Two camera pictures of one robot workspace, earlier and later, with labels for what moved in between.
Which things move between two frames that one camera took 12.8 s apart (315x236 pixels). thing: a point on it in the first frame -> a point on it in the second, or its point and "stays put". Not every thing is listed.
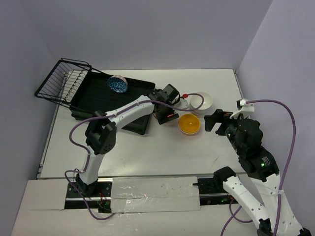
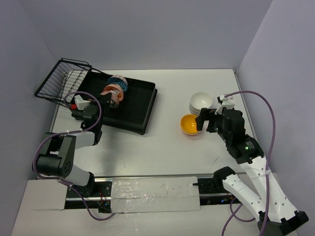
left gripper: x=167 y=118 -> x=104 y=100
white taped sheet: x=141 y=194 stays put
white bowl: x=196 y=101 stays put
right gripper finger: x=209 y=125 -> x=200 y=121
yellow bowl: x=189 y=124 stays put
